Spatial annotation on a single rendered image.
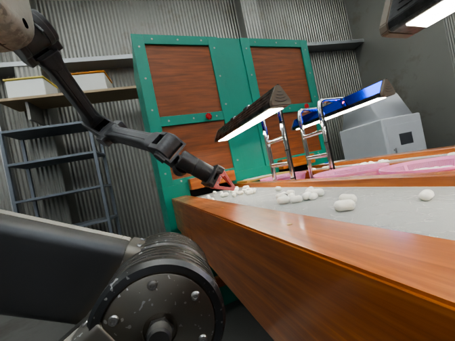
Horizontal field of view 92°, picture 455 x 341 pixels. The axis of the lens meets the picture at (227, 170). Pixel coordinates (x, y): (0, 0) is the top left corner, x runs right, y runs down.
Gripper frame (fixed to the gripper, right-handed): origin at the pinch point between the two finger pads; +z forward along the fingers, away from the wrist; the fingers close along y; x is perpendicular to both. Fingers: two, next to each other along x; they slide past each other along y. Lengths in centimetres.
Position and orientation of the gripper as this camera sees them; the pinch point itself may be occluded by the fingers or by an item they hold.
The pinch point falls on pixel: (232, 187)
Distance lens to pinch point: 73.2
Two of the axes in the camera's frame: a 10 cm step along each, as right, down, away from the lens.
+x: -4.3, 8.7, -2.3
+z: 8.3, 4.9, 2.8
